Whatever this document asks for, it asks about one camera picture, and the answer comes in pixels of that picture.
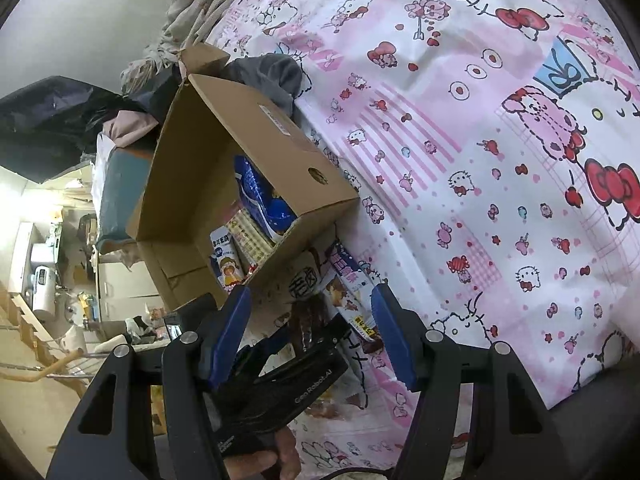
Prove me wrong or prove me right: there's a dark brown chocolate snack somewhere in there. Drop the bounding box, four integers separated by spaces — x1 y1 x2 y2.
288 295 329 356

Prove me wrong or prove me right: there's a white red biscuit packet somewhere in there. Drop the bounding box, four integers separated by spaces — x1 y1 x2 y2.
209 226 245 292

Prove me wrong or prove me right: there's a white black label packet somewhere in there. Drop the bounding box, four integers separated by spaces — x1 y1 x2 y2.
286 238 386 356

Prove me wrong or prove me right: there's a yellow wafer packet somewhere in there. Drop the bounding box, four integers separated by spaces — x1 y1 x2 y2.
226 207 273 266

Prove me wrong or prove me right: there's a blue snack bag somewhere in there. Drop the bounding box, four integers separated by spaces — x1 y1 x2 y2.
233 155 297 244

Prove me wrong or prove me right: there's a person's left hand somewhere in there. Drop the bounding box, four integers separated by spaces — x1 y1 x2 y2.
224 427 302 480

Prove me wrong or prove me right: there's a white water heater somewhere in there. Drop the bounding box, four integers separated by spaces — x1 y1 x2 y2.
28 266 56 318

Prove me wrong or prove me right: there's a brown cardboard box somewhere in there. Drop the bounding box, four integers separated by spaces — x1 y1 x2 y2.
127 44 358 310

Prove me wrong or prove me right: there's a pink Hello Kitty bedsheet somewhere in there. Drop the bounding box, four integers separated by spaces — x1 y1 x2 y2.
208 0 639 464

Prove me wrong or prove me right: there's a black plastic bag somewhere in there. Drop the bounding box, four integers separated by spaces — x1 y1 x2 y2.
1 70 179 183

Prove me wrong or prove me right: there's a dark grey cloth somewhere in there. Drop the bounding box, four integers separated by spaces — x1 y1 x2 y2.
219 53 312 118

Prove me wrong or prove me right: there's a crumpled floral blanket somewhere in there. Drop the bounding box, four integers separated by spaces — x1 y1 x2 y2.
120 0 233 94

